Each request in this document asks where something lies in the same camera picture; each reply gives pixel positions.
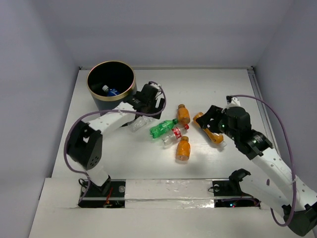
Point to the clear bottle red label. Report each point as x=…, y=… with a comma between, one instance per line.
x=174, y=134

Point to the clear bottle blue label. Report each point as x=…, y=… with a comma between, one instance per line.
x=110, y=92

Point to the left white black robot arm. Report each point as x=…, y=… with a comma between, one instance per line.
x=83, y=144

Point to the small orange bottle lower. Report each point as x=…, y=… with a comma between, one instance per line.
x=183, y=150

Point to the green plastic bottle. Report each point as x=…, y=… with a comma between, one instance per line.
x=162, y=128

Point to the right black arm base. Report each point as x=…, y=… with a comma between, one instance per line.
x=228, y=193

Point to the clear plastic bottle white cap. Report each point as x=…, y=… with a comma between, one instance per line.
x=140, y=122

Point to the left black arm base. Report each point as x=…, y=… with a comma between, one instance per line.
x=113, y=196

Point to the dark bin with gold rim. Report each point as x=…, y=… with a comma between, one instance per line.
x=114, y=74

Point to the large orange bottle blue label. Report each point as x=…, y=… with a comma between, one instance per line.
x=216, y=139

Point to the silver foil strip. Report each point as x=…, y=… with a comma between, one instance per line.
x=168, y=194

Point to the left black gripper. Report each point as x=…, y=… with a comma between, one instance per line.
x=155, y=109

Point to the small orange bottle upper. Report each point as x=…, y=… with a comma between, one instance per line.
x=183, y=114

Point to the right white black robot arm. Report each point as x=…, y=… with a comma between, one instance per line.
x=294, y=201

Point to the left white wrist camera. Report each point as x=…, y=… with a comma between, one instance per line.
x=155, y=84

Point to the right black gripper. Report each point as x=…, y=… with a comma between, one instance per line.
x=215, y=112

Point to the small orange bottle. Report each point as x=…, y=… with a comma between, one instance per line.
x=183, y=114
x=183, y=150

